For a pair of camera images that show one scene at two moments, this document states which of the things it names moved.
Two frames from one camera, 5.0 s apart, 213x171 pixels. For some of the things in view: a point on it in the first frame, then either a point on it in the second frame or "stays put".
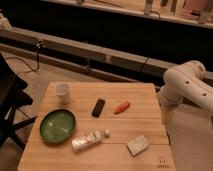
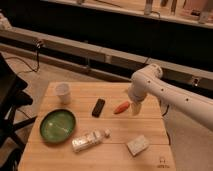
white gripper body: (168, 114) -> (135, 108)
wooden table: (97, 126) stays put
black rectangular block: (98, 108) stays put
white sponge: (137, 145) stays put
